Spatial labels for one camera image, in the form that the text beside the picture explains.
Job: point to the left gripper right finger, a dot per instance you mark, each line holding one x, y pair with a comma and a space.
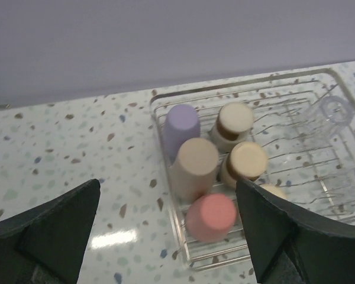
290, 244

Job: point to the steel cup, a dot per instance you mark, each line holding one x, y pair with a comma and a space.
246, 160
232, 126
274, 190

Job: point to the red plastic cup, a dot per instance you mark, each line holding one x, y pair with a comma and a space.
210, 218

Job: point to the wire dish rack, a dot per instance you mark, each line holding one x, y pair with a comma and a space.
314, 176

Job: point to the clear glass cup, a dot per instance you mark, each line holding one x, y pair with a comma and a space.
324, 119

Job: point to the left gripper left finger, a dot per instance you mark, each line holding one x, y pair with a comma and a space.
46, 244

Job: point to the beige plastic cup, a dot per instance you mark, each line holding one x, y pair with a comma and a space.
194, 170

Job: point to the purple plastic cup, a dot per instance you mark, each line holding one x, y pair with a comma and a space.
181, 124

